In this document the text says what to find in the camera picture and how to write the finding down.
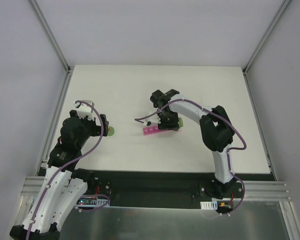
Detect green bottle cap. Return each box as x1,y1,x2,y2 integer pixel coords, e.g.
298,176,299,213
107,126,115,137

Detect green pill bottle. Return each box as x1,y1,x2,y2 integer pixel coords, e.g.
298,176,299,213
178,117,184,128

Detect pink weekly pill organizer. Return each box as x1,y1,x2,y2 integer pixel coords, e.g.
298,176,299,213
142,125,174,136

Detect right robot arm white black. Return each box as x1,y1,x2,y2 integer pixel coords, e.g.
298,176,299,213
150,89,236,199

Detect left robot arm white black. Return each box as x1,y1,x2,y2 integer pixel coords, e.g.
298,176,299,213
9,109,109,240

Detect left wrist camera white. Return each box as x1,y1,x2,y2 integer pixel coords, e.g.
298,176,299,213
73,102,95,121

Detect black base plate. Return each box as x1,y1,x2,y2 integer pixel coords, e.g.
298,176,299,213
79,170,274,213

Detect left white cable duct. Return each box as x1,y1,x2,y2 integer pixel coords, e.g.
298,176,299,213
76,197,110,209

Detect white cable duct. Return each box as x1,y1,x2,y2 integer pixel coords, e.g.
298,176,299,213
76,197,110,209
200,201,218,211

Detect front aluminium rail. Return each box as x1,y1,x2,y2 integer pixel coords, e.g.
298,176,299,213
20,176,292,202

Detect right white cable duct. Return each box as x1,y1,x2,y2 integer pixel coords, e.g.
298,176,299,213
200,201,218,211

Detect left aluminium frame post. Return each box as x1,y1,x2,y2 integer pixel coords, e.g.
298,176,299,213
28,0,72,73

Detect aluminium frame post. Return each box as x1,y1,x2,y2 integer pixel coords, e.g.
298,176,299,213
28,0,72,73
242,0,292,76

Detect right aluminium frame post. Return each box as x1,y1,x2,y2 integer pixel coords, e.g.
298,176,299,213
242,0,292,76

